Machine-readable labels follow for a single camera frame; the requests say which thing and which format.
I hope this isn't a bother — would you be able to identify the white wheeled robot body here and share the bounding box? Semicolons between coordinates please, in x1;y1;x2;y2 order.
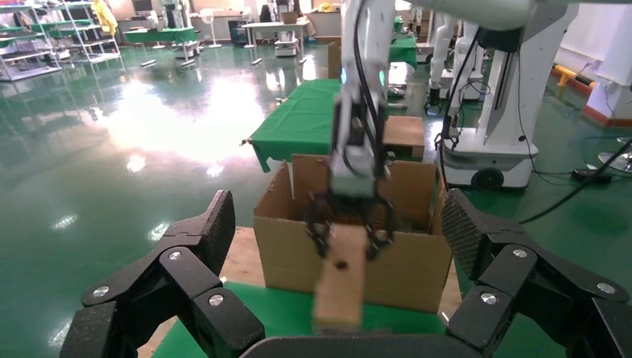
436;4;581;192

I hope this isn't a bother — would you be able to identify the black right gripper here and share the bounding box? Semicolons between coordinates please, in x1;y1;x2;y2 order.
303;93;396;263

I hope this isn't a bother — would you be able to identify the white standing fan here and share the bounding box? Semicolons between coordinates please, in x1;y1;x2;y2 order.
199;7;224;49

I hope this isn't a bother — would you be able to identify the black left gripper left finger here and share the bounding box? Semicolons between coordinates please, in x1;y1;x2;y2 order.
59;189;266;358

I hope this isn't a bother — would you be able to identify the white building pillar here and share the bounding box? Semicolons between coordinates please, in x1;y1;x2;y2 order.
582;0;632;128

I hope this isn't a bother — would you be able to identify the large open cardboard carton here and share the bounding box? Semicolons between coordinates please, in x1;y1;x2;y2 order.
253;153;455;315

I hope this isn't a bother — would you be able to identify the small cardboard box with hole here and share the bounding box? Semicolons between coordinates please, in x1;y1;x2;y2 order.
311;222;370;333

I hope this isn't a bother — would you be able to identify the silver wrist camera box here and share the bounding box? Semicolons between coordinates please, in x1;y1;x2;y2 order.
329;148;378;199

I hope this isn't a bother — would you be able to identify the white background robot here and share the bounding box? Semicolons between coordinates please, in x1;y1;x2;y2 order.
425;12;478;116

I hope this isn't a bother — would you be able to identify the black power box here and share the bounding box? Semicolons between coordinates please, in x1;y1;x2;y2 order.
571;168;614;186

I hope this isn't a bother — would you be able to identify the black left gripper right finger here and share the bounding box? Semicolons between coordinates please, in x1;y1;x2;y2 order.
439;186;632;358

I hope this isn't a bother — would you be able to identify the yellow hanging garment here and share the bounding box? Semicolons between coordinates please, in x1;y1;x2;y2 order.
90;0;120;37

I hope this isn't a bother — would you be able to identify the black floor cable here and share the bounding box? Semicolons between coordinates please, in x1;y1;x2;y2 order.
518;139;632;226

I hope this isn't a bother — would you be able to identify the metal shelf rack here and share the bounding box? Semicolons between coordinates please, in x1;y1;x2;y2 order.
0;4;63;83
48;0;122;65

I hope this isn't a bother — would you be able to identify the white background table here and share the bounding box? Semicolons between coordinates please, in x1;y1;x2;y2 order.
241;19;311;66

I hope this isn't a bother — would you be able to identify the chair star base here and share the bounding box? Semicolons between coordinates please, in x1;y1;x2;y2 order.
597;136;632;175

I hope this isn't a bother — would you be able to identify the large green tablecloth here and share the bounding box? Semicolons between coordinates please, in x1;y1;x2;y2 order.
151;280;557;358

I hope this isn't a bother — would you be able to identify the yellow black floor barrier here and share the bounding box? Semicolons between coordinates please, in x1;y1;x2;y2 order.
552;64;601;98

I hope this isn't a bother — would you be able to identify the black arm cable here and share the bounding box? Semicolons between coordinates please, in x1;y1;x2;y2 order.
351;0;391;174

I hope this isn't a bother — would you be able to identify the green covered background table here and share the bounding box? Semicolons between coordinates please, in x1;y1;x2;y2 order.
122;26;200;67

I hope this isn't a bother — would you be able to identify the plain brown cardboard box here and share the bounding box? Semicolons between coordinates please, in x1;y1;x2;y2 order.
382;115;426;160

